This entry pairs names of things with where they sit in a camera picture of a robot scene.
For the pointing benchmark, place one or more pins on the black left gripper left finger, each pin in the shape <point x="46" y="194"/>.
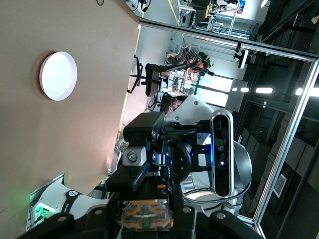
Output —
<point x="94" y="224"/>

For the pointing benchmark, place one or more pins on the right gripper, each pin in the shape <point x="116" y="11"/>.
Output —
<point x="182" y="159"/>

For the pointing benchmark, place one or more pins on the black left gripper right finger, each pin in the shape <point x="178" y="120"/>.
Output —
<point x="194" y="226"/>

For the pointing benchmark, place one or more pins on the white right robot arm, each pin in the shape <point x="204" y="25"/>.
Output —
<point x="84" y="203"/>

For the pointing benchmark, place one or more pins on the person in pink top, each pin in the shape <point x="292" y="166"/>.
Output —
<point x="174" y="104"/>

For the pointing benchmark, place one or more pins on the black office chair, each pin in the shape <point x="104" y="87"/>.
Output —
<point x="149" y="85"/>

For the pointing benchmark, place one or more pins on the person in striped shirt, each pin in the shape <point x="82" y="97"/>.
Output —
<point x="174" y="66"/>

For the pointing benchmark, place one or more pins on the white round plate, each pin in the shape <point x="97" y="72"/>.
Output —
<point x="58" y="76"/>

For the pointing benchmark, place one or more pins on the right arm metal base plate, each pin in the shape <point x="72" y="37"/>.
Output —
<point x="35" y="199"/>

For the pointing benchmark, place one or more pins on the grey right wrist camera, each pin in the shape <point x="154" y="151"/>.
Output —
<point x="221" y="154"/>

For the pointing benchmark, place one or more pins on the aluminium frame post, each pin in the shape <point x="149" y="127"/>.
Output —
<point x="286" y="139"/>

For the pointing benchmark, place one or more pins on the aluminium frame beam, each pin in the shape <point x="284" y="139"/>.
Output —
<point x="224" y="42"/>

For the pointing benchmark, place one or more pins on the white frame-mounted webcam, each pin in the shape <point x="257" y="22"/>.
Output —
<point x="243" y="59"/>

